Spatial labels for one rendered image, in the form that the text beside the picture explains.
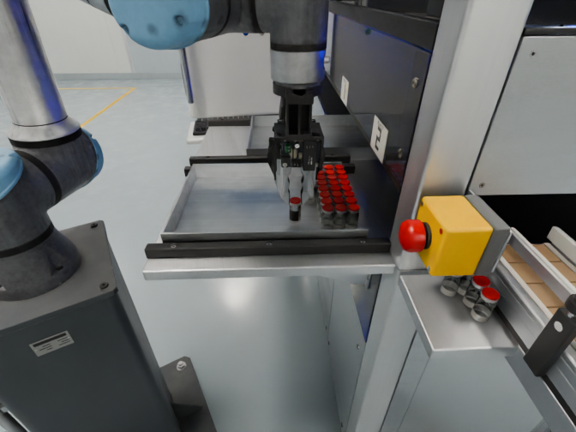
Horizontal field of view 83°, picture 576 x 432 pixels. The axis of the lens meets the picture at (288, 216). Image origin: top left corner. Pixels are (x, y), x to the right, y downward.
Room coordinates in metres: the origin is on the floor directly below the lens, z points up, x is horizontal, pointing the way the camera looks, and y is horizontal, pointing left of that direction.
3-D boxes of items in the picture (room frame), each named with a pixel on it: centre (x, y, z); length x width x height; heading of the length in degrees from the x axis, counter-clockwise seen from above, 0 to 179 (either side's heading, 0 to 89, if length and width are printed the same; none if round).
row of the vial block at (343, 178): (0.56, -0.11, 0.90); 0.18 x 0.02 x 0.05; 2
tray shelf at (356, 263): (0.73, 0.00, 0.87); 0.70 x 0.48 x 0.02; 2
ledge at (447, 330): (0.30, -0.24, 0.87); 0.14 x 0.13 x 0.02; 92
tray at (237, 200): (0.55, 0.04, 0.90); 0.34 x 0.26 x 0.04; 92
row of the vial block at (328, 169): (0.56, -0.09, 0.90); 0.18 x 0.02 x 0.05; 2
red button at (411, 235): (0.31, -0.16, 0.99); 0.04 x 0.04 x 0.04; 2
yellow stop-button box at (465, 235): (0.31, -0.20, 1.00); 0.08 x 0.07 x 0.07; 92
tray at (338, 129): (0.90, -0.06, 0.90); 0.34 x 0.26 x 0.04; 92
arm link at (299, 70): (0.49, -0.02, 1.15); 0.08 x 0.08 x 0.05
